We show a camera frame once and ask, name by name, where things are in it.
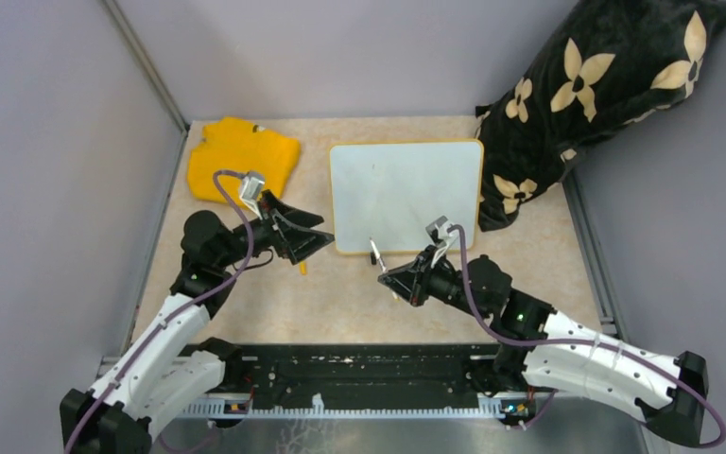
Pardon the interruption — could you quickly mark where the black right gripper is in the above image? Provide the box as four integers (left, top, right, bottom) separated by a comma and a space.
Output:
380, 244, 490, 321

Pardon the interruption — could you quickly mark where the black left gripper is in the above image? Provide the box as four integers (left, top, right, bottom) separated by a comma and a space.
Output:
216, 189, 335, 269

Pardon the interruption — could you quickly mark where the yellow framed whiteboard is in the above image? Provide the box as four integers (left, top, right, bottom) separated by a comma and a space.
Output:
329, 138, 484, 255

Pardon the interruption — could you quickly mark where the white whiteboard marker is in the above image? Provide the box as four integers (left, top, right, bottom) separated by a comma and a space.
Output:
369, 237, 388, 273

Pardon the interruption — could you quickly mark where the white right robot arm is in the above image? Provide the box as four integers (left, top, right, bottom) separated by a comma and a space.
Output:
377, 246, 708, 448

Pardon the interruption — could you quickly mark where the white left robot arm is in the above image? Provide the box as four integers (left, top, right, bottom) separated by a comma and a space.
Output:
60, 190, 335, 453

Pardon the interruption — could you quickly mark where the yellow folded cloth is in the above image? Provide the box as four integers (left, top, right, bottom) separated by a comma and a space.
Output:
186, 117, 302, 203

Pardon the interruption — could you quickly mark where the black floral pillow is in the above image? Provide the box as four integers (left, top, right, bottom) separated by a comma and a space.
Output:
475, 1, 726, 232

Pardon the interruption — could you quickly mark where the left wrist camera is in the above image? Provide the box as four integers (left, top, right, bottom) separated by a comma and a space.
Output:
238, 171, 266, 217

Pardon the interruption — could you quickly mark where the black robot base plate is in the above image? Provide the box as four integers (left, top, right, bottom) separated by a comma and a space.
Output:
175, 342, 559, 411

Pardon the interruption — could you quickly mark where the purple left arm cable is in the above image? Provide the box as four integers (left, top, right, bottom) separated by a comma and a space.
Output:
61, 168, 256, 454

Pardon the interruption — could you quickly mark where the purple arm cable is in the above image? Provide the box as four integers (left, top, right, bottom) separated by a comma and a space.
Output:
447, 224, 726, 450
61, 168, 256, 454

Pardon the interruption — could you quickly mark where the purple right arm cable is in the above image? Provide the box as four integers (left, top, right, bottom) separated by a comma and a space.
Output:
447, 224, 726, 450

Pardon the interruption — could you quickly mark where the aluminium frame rail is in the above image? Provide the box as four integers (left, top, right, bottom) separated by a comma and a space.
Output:
97, 364, 539, 424

